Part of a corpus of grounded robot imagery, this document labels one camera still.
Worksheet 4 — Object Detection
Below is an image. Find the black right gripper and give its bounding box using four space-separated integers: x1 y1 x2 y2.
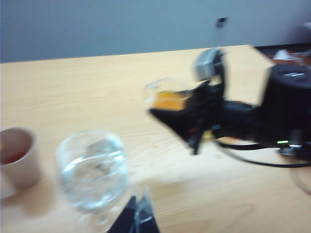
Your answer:
147 80 229 156

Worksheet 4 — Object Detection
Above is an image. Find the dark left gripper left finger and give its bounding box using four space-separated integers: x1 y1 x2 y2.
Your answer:
114 195 137 233

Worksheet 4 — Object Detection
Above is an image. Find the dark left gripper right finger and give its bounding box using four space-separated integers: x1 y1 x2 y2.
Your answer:
135 186 161 233

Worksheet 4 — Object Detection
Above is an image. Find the clear measuring cup orange juice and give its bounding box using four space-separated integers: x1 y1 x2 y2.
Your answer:
143 77 195 112

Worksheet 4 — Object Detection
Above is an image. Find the beige paper cup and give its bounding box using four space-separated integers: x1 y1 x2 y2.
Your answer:
0 128 42 192

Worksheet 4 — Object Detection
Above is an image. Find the clear stemmed wine glass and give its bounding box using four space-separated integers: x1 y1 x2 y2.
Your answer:
55 129 137 233

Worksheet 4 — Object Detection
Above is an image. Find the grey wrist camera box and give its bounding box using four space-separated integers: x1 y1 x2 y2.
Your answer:
191 47 225 82

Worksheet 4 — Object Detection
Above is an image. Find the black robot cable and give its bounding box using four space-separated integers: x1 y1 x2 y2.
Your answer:
213 135 311 168

